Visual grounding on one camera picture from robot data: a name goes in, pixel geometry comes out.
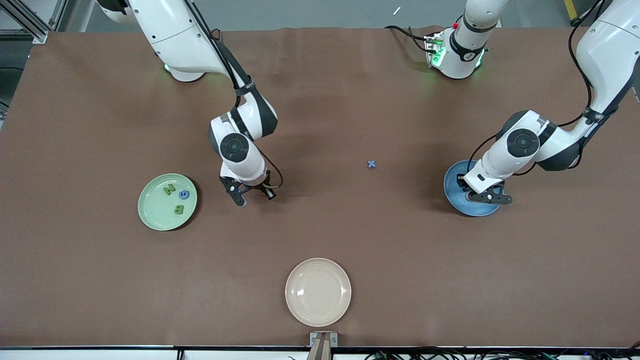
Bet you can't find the blue plate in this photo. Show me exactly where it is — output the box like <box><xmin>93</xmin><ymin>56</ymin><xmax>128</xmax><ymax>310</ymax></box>
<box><xmin>443</xmin><ymin>160</ymin><xmax>505</xmax><ymax>217</ymax></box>

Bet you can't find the light green plate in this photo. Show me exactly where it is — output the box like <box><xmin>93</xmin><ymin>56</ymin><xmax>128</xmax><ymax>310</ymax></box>
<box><xmin>137</xmin><ymin>173</ymin><xmax>198</xmax><ymax>232</ymax></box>

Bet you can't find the brown table cover mat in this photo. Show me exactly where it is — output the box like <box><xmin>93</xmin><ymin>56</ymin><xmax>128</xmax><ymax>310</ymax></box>
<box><xmin>0</xmin><ymin>26</ymin><xmax>640</xmax><ymax>349</ymax></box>

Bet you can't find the beige plate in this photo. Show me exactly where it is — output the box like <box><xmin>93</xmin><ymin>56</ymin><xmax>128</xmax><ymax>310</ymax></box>
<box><xmin>285</xmin><ymin>257</ymin><xmax>352</xmax><ymax>328</ymax></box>

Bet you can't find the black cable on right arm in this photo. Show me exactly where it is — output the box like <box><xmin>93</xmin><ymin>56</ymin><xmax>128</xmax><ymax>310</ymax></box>
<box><xmin>182</xmin><ymin>0</ymin><xmax>284</xmax><ymax>190</ymax></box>

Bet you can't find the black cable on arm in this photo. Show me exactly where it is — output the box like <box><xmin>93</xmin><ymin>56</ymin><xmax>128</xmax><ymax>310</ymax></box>
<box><xmin>182</xmin><ymin>0</ymin><xmax>284</xmax><ymax>190</ymax></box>
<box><xmin>465</xmin><ymin>0</ymin><xmax>601</xmax><ymax>176</ymax></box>

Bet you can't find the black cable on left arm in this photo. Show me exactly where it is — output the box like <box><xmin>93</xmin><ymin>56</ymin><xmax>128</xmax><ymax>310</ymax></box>
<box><xmin>465</xmin><ymin>0</ymin><xmax>601</xmax><ymax>176</ymax></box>

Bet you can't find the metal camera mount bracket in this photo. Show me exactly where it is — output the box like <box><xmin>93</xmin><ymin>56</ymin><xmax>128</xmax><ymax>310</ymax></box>
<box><xmin>309</xmin><ymin>331</ymin><xmax>339</xmax><ymax>360</ymax></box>

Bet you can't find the black left arm base cable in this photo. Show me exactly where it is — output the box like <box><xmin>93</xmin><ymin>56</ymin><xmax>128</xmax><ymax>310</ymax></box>
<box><xmin>384</xmin><ymin>25</ymin><xmax>432</xmax><ymax>53</ymax></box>

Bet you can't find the white table edge rail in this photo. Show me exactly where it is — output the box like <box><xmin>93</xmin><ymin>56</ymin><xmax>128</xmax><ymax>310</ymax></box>
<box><xmin>0</xmin><ymin>347</ymin><xmax>640</xmax><ymax>360</ymax></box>

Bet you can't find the aluminium frame profile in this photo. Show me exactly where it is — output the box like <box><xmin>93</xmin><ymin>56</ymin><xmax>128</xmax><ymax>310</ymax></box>
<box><xmin>0</xmin><ymin>0</ymin><xmax>101</xmax><ymax>45</ymax></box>

